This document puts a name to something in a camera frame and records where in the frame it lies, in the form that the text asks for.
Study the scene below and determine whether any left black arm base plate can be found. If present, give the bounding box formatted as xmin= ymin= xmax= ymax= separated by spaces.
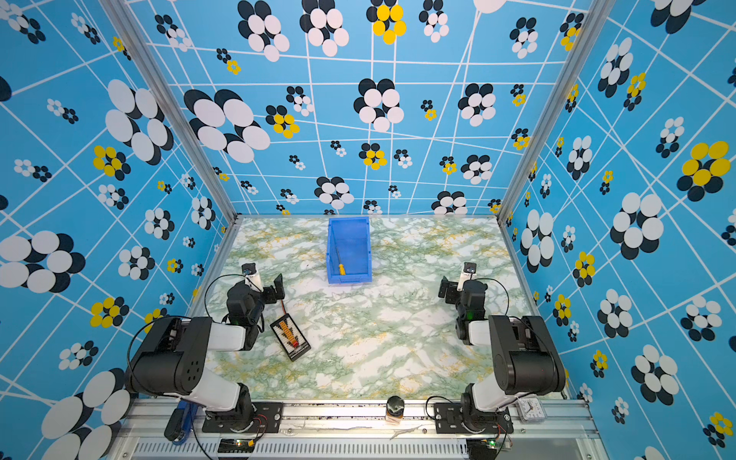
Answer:
xmin=202 ymin=401 xmax=285 ymax=434

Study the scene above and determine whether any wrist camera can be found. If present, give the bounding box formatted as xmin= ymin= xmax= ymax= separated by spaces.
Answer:
xmin=457 ymin=262 xmax=477 ymax=291
xmin=241 ymin=263 xmax=264 ymax=292

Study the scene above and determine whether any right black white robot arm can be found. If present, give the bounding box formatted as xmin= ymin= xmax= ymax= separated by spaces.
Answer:
xmin=438 ymin=278 xmax=565 ymax=433

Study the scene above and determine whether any black battery charger box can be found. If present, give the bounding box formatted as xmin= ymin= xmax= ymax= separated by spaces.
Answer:
xmin=270 ymin=314 xmax=312 ymax=362

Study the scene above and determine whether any yellow handled screwdriver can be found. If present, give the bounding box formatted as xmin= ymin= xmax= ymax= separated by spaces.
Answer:
xmin=333 ymin=245 xmax=346 ymax=276

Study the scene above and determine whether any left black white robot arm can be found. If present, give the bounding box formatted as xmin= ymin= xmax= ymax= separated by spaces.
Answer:
xmin=126 ymin=275 xmax=285 ymax=433

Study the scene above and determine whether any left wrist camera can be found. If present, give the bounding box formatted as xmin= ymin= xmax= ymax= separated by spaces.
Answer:
xmin=241 ymin=263 xmax=264 ymax=292

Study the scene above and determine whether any aluminium front frame rail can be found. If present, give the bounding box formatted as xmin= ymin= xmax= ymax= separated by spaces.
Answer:
xmin=108 ymin=400 xmax=608 ymax=459

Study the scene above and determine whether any small black round knob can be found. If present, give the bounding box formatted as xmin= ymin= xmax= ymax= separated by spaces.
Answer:
xmin=385 ymin=395 xmax=406 ymax=420

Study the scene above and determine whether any blue plastic storage bin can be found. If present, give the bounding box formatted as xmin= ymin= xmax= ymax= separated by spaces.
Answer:
xmin=326 ymin=217 xmax=373 ymax=285

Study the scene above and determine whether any small white clock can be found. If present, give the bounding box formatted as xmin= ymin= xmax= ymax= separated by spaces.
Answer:
xmin=517 ymin=397 xmax=546 ymax=423

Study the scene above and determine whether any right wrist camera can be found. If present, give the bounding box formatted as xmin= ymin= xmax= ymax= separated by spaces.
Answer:
xmin=457 ymin=262 xmax=477 ymax=291

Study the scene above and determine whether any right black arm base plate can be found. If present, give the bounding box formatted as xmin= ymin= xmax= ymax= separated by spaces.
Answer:
xmin=429 ymin=402 xmax=514 ymax=436

